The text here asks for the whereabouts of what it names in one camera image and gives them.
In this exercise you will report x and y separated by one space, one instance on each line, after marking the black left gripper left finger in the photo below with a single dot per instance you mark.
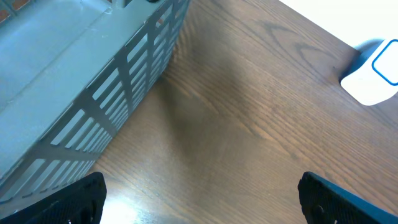
81 202

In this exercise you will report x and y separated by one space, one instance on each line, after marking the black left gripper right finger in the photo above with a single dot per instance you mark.
325 202

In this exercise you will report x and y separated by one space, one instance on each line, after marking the white barcode scanner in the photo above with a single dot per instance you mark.
372 76

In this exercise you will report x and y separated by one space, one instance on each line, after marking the grey plastic mesh basket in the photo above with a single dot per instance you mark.
72 73

